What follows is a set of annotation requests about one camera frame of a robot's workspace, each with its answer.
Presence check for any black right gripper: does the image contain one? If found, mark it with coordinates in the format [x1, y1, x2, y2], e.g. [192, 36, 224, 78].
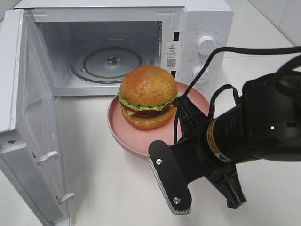
[172, 95, 246, 209]

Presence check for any round white door button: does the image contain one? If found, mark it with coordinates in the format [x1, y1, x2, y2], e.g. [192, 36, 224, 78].
[194, 87, 204, 94]

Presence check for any pink round plate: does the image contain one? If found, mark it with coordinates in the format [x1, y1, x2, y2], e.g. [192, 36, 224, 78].
[107, 81, 210, 157]

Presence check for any burger with lettuce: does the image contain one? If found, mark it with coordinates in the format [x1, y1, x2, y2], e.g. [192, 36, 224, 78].
[118, 65, 178, 130]

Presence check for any white microwave door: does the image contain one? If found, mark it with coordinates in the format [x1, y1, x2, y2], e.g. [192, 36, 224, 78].
[0, 9, 75, 226]

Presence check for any lower white timer knob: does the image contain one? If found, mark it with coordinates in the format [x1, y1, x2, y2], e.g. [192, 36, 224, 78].
[192, 66, 210, 84]

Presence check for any upper white power knob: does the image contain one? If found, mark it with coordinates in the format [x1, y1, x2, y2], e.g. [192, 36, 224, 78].
[197, 34, 216, 56]

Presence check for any white warning label sticker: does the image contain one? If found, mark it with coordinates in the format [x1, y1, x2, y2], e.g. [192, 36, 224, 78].
[165, 41, 177, 69]

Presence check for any glass microwave turntable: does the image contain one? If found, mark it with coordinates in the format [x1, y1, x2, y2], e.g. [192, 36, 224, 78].
[70, 39, 159, 84]

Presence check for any white microwave oven body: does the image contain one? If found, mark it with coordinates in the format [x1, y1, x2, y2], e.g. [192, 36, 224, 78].
[16, 0, 233, 96]

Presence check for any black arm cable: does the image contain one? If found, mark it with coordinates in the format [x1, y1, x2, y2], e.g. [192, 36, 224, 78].
[174, 46, 301, 142]

